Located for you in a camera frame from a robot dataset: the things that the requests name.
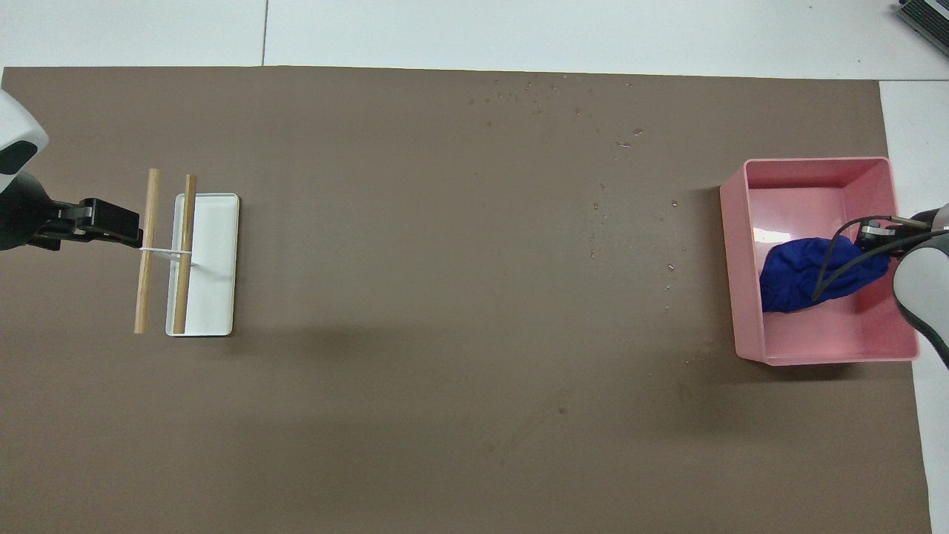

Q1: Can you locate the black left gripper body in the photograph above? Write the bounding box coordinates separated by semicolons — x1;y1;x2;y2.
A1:
0;172;84;252

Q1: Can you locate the brown table mat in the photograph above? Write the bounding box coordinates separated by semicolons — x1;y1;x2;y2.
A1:
0;65;933;534

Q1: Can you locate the grey keyboard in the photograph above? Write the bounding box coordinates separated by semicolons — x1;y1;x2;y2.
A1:
893;0;949;56

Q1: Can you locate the pink plastic bin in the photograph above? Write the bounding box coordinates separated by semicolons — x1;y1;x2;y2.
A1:
719;156;920;367

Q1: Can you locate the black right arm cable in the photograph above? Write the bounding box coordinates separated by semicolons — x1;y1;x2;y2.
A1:
812;215;949;303

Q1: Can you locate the white rack with wooden rods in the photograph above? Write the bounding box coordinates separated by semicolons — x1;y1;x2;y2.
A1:
133;168;241;338

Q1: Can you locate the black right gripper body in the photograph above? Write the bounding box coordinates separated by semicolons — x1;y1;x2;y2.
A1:
856;217;936;257

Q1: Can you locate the blue towel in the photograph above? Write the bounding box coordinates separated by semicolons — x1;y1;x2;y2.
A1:
759;237;890;314

